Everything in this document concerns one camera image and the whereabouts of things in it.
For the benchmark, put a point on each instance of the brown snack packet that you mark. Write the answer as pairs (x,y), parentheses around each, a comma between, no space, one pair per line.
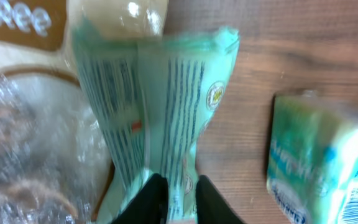
(71,119)

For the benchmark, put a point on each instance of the teal white snack packet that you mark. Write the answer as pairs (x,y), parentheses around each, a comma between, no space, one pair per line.
(153,98)

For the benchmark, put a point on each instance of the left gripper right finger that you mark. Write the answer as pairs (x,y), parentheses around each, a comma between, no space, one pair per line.
(211,206)

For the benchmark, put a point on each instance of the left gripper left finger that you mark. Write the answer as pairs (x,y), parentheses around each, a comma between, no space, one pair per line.
(150,205)

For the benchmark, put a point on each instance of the small teal white packet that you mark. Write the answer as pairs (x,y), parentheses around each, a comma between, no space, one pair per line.
(312,169)

